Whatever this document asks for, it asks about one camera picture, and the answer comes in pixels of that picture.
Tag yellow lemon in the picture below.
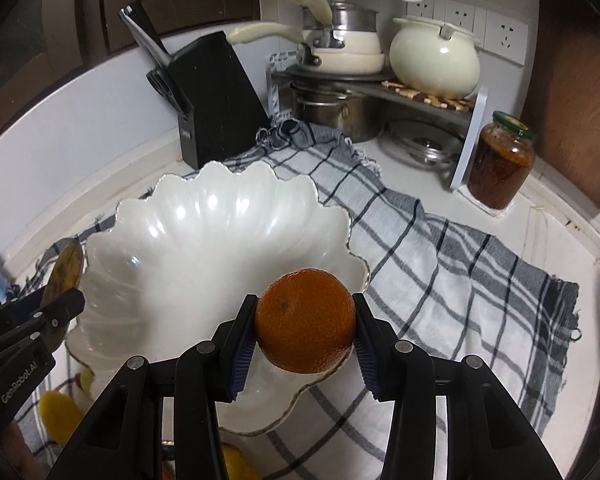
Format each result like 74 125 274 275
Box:
38 390 84 446

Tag spotted banana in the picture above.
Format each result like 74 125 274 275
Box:
40 237 86 354

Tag metal kitchen shelf rack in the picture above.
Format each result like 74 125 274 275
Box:
268 51 503 217

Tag steel lid under shelf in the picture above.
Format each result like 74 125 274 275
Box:
379 119 464 168

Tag steel pot under shelf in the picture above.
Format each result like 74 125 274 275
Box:
289 81 386 143

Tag white scalloped fruit bowl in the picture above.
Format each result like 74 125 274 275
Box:
66 160 371 436

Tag black knife block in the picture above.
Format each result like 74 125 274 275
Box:
119 1 271 169

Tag brown cutting board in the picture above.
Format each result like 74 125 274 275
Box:
522 0 600 211

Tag cream saucepan with handle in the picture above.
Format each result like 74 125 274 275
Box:
226 0 385 76

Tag orange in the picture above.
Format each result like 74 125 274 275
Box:
222 443 262 480
254 269 355 374

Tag white wall power outlets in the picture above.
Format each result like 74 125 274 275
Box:
406 0 529 66

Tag green apple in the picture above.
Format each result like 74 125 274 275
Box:
76 367 94 396

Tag black kitchen scissors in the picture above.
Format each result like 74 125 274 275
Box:
146 68 188 115

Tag cream ceramic pot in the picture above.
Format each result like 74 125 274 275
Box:
389 16 480 99

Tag glass jar red sauce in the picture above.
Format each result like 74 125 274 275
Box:
467 110 536 210

